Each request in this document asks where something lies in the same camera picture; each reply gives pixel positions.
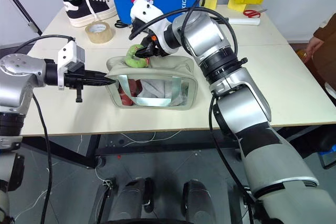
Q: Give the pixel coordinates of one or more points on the dark rounded robot leg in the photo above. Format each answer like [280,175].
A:
[198,200]
[132,200]

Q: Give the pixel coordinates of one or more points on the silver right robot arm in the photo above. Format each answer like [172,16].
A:
[246,108]

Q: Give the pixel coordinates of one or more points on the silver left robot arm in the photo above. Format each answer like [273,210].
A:
[15,77]

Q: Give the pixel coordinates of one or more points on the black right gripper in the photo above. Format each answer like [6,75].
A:
[155,48]

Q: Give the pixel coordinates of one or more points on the white cloth inside pouch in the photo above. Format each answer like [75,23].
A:
[162,91]

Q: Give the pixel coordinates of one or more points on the yellow cloth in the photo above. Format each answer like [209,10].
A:
[210,2]

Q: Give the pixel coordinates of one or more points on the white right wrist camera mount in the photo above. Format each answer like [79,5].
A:
[144,11]

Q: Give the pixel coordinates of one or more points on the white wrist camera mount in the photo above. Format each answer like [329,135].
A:
[67,56]
[144,11]

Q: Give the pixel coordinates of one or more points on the black table frame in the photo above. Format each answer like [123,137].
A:
[92,145]

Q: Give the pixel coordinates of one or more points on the bystander's bare hand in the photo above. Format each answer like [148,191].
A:
[313,47]

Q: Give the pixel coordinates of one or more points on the white cylinder stick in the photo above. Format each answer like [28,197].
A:
[244,21]

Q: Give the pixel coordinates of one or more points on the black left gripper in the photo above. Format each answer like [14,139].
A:
[74,78]

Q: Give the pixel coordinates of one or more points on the clear beige toiletry bag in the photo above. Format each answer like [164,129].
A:
[168,66]

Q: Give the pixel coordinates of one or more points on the blue floor box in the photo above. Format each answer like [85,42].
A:
[328,158]

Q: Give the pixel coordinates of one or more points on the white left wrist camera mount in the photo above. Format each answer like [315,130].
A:
[67,56]

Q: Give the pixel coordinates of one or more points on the clear packing tape roll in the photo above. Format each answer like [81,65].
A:
[101,36]

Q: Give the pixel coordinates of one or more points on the black tripod leg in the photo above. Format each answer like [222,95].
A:
[18,6]

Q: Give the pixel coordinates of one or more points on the red item inside pouch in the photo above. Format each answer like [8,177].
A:
[128,93]

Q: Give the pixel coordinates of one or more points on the black and white sneaker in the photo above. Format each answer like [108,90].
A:
[78,9]

